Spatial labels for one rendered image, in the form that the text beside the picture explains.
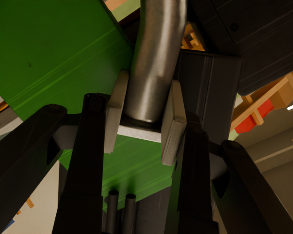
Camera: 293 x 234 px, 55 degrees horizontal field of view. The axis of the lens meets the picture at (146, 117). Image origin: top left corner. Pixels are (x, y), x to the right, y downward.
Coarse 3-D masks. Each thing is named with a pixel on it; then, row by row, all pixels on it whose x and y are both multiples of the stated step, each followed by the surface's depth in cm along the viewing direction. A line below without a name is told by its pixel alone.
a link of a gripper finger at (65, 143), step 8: (72, 120) 14; (64, 128) 13; (72, 128) 14; (56, 136) 14; (64, 136) 14; (72, 136) 14; (48, 144) 14; (56, 144) 14; (64, 144) 14; (72, 144) 14
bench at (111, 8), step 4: (108, 0) 93; (112, 0) 95; (116, 0) 97; (120, 0) 99; (124, 0) 102; (108, 4) 96; (112, 4) 98; (116, 4) 101; (120, 4) 103; (108, 8) 100; (112, 8) 102
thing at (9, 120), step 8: (128, 16) 32; (136, 16) 32; (120, 24) 32; (128, 24) 32; (136, 24) 32; (128, 32) 32; (136, 32) 32; (0, 104) 38; (0, 112) 38; (8, 112) 38; (0, 120) 38; (8, 120) 38; (16, 120) 39; (0, 128) 38; (8, 128) 42
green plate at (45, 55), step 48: (0, 0) 20; (48, 0) 20; (96, 0) 20; (0, 48) 22; (48, 48) 21; (96, 48) 21; (0, 96) 23; (48, 96) 23; (144, 144) 25; (144, 192) 27
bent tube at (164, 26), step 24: (144, 0) 17; (168, 0) 16; (144, 24) 18; (168, 24) 17; (144, 48) 18; (168, 48) 18; (144, 72) 18; (168, 72) 19; (144, 96) 19; (120, 120) 20; (144, 120) 20
